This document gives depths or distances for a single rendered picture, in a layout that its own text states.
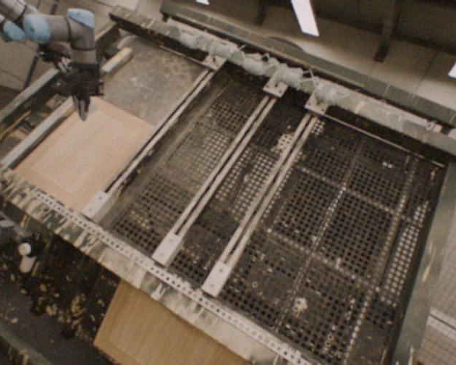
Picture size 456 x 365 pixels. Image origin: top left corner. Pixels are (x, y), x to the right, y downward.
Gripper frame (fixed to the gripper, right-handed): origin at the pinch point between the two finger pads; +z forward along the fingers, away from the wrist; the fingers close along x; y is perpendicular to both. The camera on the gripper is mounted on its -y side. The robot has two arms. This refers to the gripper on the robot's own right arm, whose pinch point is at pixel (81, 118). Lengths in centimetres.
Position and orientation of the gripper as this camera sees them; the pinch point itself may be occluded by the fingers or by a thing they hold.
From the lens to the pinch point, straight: 125.7
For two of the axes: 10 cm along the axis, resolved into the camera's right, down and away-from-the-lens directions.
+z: -1.9, 8.1, 5.5
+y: 5.5, -3.7, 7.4
